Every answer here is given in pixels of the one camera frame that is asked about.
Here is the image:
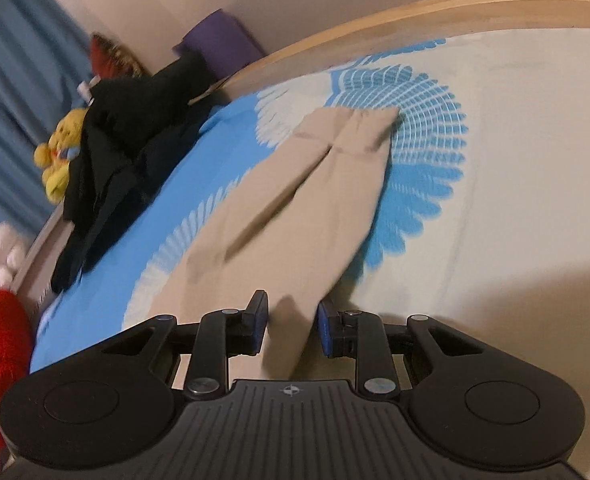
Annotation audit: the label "yellow plush toy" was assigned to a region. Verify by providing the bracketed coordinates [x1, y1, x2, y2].
[34, 107, 88, 204]

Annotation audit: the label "pile of black clothes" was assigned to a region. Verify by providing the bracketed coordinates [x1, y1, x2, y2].
[51, 52, 226, 293]

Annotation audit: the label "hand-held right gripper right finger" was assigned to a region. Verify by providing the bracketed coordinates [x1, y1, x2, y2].
[316, 300, 481, 401]

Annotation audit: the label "wooden bed frame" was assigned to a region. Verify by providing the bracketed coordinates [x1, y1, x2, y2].
[190, 0, 590, 107]

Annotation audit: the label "dark red box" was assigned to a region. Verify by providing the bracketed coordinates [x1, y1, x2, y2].
[89, 32, 146, 81]

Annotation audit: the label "beige pants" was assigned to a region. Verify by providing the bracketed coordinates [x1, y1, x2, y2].
[151, 105, 401, 386]

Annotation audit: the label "white plush toy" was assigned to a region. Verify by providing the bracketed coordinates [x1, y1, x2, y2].
[0, 222, 28, 288]

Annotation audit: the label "purple cushion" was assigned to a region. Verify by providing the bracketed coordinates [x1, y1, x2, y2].
[172, 8, 268, 81]

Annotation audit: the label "blue curtain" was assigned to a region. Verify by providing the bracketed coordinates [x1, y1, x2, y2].
[0, 0, 96, 301]

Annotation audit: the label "blue and white bed sheet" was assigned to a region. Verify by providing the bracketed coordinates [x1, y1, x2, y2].
[30, 27, 590, 401]

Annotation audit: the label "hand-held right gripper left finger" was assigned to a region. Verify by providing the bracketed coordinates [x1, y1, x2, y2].
[102, 290, 271, 401]

